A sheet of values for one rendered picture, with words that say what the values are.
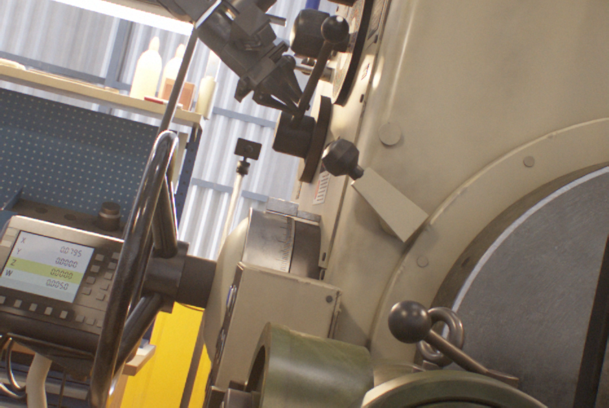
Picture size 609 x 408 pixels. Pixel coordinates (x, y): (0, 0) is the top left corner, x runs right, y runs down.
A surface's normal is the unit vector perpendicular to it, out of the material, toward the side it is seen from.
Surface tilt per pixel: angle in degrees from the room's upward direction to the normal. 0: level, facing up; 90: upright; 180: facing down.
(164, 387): 90
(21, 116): 90
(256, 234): 48
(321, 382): 43
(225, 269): 79
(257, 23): 72
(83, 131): 90
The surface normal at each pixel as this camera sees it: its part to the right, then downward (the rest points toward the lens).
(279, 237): 0.23, -0.73
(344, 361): 0.25, -0.87
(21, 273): -0.07, -0.42
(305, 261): 0.21, -0.57
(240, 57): 0.17, -0.34
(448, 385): 0.10, -0.04
